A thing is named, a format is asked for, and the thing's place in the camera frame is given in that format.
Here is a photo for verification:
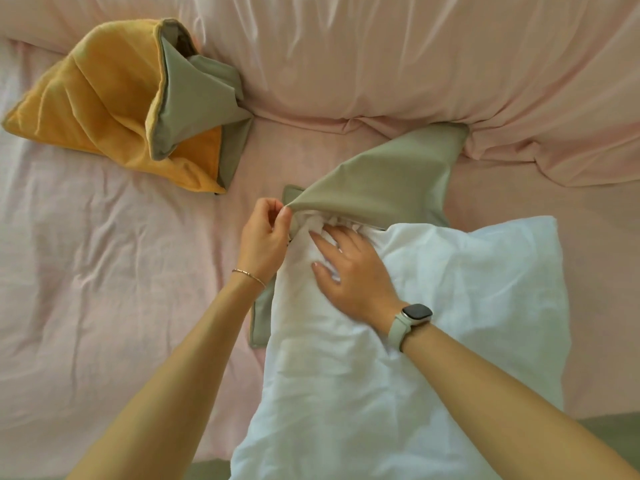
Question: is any white smartwatch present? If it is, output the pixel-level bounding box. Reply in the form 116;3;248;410
387;303;434;353

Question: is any white pillow insert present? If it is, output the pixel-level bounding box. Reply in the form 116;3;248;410
229;210;572;480

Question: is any person's right forearm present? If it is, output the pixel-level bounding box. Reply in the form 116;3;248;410
399;324;640;480

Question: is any person's left hand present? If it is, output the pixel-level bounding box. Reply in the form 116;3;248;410
235;197;295;288

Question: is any pink ruffled duvet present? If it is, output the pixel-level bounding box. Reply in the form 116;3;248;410
0;0;640;188

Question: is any grey and orange pillowcase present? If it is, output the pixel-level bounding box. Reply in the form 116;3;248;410
248;122;470;349
1;18;255;195

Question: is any pink bed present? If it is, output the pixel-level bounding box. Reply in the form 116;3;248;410
0;37;640;478

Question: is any person's right hand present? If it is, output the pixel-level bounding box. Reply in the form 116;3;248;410
308;223;403;335

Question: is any thin gold bracelet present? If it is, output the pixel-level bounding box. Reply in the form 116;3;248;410
231;267;267;289

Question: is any person's left forearm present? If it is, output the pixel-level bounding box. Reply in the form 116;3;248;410
67;274;269;480

